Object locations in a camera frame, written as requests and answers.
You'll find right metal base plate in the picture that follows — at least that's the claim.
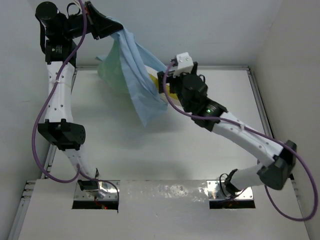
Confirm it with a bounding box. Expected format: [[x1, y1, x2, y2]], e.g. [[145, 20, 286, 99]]
[[206, 179, 254, 202]]

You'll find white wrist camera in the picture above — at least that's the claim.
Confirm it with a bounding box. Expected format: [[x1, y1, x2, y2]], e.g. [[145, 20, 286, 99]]
[[171, 52, 194, 78], [66, 0, 87, 17]]

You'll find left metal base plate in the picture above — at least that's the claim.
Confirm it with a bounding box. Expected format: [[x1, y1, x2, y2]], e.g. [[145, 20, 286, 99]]
[[73, 180, 120, 201]]

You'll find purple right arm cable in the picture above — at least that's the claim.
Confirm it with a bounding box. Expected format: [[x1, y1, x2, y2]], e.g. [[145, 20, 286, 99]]
[[161, 61, 319, 222]]

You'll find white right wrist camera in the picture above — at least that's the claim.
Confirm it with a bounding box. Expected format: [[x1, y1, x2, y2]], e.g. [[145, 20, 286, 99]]
[[171, 52, 194, 78]]

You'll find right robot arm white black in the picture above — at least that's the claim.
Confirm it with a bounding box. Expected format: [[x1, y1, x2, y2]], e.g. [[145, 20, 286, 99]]
[[157, 62, 297, 198]]

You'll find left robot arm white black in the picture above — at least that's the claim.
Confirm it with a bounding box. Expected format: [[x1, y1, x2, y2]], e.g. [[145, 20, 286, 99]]
[[31, 0, 123, 200]]

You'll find metal base plate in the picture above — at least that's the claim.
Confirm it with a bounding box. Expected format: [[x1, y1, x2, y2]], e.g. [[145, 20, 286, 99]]
[[206, 179, 254, 202], [73, 180, 120, 201]]

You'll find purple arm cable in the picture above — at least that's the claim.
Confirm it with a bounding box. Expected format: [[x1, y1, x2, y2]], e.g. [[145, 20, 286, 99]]
[[31, 0, 120, 208], [161, 61, 319, 222]]

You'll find black right base cable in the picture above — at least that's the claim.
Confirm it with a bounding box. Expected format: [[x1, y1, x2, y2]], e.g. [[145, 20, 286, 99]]
[[218, 172, 235, 200]]

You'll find light blue green pillowcase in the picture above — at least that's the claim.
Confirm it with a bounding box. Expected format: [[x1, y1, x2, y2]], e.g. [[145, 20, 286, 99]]
[[95, 28, 168, 126]]

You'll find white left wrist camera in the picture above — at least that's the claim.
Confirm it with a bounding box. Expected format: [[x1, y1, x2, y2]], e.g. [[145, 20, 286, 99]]
[[66, 0, 87, 17]]

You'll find aluminium table frame rail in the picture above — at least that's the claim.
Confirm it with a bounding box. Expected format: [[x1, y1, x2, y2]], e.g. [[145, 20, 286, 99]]
[[7, 64, 298, 240]]

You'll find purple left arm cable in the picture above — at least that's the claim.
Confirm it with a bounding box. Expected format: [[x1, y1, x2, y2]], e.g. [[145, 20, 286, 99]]
[[31, 0, 120, 208]]

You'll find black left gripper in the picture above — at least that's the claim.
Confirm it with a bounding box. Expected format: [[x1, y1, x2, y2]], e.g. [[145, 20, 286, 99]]
[[60, 1, 121, 40]]

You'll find white front cover board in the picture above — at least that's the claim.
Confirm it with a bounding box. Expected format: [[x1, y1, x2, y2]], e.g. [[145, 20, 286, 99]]
[[19, 179, 309, 240]]

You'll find white pillow yellow underside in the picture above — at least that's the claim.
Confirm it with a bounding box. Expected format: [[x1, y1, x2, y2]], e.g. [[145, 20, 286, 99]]
[[146, 65, 183, 107]]

